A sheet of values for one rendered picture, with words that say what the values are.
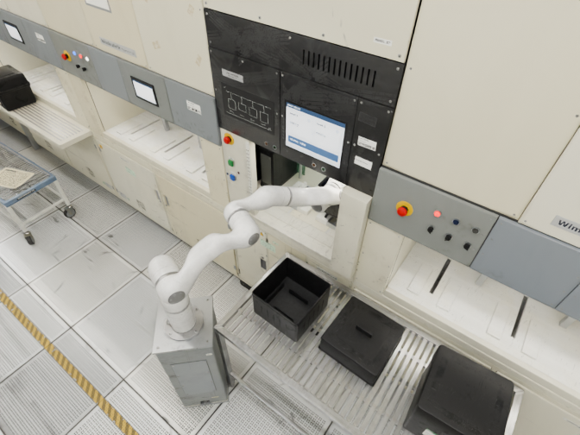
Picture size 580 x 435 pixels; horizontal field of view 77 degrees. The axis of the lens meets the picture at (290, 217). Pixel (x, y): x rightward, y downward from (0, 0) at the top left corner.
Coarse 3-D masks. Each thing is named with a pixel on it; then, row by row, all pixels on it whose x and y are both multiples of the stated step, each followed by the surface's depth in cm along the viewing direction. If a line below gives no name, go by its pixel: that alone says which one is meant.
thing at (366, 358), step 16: (352, 304) 179; (336, 320) 172; (352, 320) 172; (368, 320) 172; (384, 320) 173; (336, 336) 167; (352, 336) 167; (368, 336) 166; (384, 336) 167; (400, 336) 167; (336, 352) 165; (352, 352) 161; (368, 352) 161; (384, 352) 162; (352, 368) 163; (368, 368) 157
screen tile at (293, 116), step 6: (288, 114) 154; (294, 114) 152; (300, 114) 150; (288, 120) 156; (294, 120) 154; (300, 120) 152; (312, 120) 148; (288, 126) 158; (294, 126) 156; (306, 126) 152; (294, 132) 158; (300, 132) 156; (306, 132) 154; (306, 138) 156
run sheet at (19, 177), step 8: (8, 168) 310; (16, 168) 310; (0, 176) 303; (8, 176) 303; (16, 176) 303; (24, 176) 304; (32, 176) 304; (0, 184) 296; (8, 184) 296; (16, 184) 297
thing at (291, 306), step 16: (272, 272) 182; (288, 272) 197; (304, 272) 187; (256, 288) 177; (272, 288) 192; (288, 288) 195; (304, 288) 195; (320, 288) 186; (256, 304) 178; (272, 304) 188; (288, 304) 188; (304, 304) 189; (320, 304) 178; (272, 320) 177; (288, 320) 165; (304, 320) 168; (288, 336) 175
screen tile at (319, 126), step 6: (318, 126) 148; (324, 126) 146; (330, 126) 145; (324, 132) 148; (330, 132) 146; (318, 138) 152; (324, 138) 150; (336, 138) 146; (318, 144) 154; (324, 144) 152; (330, 144) 150; (336, 144) 148; (336, 150) 150
